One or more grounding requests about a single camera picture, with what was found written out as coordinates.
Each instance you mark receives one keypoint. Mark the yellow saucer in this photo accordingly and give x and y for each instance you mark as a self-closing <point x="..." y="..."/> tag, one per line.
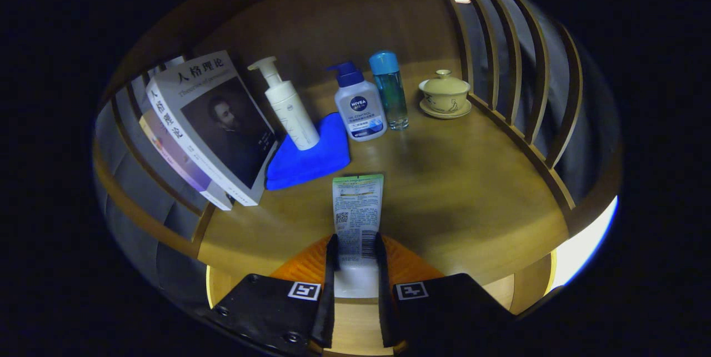
<point x="444" y="115"/>

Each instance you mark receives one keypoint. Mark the wooden countertop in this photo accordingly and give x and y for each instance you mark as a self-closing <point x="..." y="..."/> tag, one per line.
<point x="455" y="190"/>

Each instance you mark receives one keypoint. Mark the white tube green end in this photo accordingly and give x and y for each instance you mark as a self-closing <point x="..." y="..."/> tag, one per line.
<point x="358" y="207"/>

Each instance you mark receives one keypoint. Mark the white grey appliance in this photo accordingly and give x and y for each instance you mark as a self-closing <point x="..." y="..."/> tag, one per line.
<point x="583" y="246"/>

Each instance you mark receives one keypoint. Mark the purple book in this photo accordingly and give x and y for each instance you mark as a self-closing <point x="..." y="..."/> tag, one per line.
<point x="178" y="162"/>

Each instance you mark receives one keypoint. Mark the white bottle blue pump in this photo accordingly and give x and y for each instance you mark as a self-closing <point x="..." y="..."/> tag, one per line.
<point x="361" y="112"/>

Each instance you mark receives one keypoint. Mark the wooden cabinet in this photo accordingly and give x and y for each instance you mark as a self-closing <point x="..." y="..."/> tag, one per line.
<point x="344" y="18"/>

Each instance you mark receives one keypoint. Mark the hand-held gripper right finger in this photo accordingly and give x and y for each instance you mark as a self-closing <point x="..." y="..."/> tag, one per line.
<point x="384" y="312"/>

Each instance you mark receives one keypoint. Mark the blue folded cloth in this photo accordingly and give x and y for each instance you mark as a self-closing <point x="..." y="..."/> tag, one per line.
<point x="300" y="165"/>

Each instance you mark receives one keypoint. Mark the thick white book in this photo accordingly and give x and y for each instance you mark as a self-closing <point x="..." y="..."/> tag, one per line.
<point x="222" y="118"/>

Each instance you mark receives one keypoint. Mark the wooden drawer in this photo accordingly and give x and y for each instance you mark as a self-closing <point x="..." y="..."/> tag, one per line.
<point x="355" y="329"/>

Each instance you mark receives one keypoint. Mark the yellow lidded teacup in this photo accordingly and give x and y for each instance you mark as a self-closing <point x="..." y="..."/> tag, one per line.
<point x="444" y="96"/>

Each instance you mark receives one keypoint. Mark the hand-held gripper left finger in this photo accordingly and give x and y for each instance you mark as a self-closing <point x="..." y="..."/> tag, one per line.
<point x="329" y="312"/>

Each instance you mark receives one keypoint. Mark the teal glass bottle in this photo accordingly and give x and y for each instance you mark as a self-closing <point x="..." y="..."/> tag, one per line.
<point x="391" y="96"/>

